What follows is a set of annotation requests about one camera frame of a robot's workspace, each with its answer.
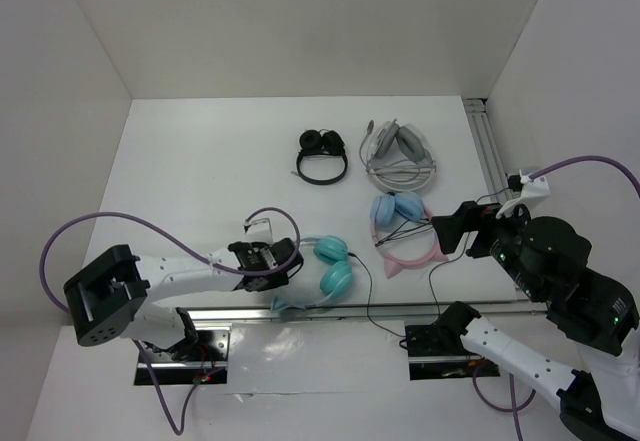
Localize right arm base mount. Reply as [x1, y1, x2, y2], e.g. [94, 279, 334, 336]
[399, 325, 499, 381]

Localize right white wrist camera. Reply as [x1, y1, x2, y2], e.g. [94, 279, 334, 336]
[497, 167, 550, 218]

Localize black headphone audio cable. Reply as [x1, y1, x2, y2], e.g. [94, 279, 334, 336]
[349, 230, 474, 338]

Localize aluminium rail at right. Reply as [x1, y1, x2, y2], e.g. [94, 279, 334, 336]
[462, 98, 511, 203]

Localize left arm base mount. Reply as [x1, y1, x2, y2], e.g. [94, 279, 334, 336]
[142, 323, 231, 386]

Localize teal cat-ear headphones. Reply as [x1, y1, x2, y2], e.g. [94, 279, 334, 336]
[270, 235, 354, 312]

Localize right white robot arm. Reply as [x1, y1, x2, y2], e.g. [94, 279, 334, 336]
[405, 201, 639, 440]

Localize aluminium rail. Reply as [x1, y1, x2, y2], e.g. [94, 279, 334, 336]
[462, 98, 511, 203]
[189, 300, 547, 322]

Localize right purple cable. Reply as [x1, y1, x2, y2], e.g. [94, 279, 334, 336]
[472, 155, 640, 441]

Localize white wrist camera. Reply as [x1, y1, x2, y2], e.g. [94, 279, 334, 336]
[243, 217, 273, 244]
[497, 167, 550, 218]

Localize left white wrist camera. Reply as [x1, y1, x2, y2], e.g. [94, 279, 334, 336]
[243, 217, 273, 244]

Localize small black headphones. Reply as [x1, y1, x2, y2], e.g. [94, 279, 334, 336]
[291, 129, 349, 186]

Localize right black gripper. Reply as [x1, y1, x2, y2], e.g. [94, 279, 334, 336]
[427, 192, 544, 297]

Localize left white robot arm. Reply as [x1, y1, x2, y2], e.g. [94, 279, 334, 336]
[64, 238, 304, 360]

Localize pink blue cat-ear headphones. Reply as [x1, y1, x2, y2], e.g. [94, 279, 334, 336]
[370, 191, 449, 279]

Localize white grey headset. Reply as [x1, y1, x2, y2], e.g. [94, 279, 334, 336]
[359, 119, 437, 193]

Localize aluminium rail at front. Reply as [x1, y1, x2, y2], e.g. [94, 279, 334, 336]
[189, 300, 547, 322]

